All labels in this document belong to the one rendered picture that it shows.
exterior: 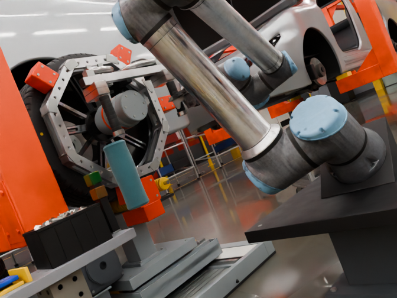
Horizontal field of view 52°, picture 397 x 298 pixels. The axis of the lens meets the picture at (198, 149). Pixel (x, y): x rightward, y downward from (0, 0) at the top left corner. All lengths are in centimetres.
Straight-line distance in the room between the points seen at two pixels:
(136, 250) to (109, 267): 20
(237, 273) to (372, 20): 367
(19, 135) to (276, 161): 83
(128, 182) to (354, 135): 80
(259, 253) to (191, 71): 104
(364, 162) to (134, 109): 85
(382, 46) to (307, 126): 378
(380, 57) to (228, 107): 385
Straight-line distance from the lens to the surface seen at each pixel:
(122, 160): 153
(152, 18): 113
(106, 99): 145
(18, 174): 142
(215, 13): 121
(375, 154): 131
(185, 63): 113
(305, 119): 119
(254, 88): 150
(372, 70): 495
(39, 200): 142
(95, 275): 166
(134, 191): 153
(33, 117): 166
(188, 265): 184
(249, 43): 132
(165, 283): 175
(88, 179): 135
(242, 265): 182
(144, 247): 186
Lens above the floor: 62
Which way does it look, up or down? 1 degrees down
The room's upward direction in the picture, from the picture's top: 22 degrees counter-clockwise
